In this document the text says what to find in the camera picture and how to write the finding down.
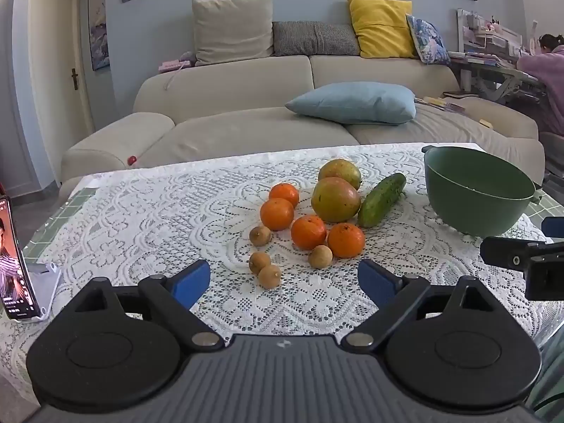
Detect yellow cushion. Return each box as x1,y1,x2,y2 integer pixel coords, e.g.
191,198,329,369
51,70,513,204
347,0,417,59

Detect beige sofa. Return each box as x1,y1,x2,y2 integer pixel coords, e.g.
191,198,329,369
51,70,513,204
59,50,547,195

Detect cluttered desk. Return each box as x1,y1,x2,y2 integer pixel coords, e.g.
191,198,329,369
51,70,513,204
449,9,547,106

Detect light blue pillow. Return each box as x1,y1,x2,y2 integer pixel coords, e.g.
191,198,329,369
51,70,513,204
285,82,417,125

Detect orange mandarin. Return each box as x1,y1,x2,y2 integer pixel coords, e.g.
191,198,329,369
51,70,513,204
269,183,300,209
327,223,366,259
291,215,327,251
260,198,295,232

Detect brown longan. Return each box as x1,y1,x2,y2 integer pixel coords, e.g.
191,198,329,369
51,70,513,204
258,265,282,290
249,252,270,275
249,226,272,247
308,245,333,269

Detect green red mango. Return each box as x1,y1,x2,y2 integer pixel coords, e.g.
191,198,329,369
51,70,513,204
318,159,362,190
311,177,362,223

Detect blue floral cushion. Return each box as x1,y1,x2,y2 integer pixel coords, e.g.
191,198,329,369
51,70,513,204
405,14,451,66

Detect blue wall poster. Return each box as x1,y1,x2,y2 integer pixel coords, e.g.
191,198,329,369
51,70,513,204
87,0,110,71

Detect white cable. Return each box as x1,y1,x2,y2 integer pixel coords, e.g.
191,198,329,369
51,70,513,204
163,70,186,92

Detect green striped clothing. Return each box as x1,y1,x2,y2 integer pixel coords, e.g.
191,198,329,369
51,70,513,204
531,337,564,421

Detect green cucumber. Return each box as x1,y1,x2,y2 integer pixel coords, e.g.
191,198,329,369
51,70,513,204
358,173,407,228

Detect beige cushion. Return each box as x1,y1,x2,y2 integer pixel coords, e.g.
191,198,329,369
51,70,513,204
192,0,274,67

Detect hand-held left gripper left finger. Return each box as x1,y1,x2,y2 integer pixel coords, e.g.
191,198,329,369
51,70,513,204
69,259,225,348

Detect white phone stand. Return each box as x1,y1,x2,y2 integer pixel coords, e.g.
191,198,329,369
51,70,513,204
26,261,61,323

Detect green bowl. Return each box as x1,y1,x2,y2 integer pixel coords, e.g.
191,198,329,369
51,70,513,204
422,145,544,238

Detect grey checked cushion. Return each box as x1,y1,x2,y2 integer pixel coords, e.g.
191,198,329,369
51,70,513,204
272,21,361,57

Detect books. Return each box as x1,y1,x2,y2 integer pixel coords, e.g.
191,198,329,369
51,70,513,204
414,91,472,114

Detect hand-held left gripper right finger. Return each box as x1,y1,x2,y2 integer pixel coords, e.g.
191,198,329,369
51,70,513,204
342,259,497,348

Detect white door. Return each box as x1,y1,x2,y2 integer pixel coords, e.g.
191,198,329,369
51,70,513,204
29,0,95,186

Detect white lace tablecloth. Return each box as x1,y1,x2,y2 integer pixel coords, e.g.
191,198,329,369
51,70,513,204
0,142,564,406

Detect smartphone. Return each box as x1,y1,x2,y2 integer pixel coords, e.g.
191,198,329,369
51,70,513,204
0,197,37,322

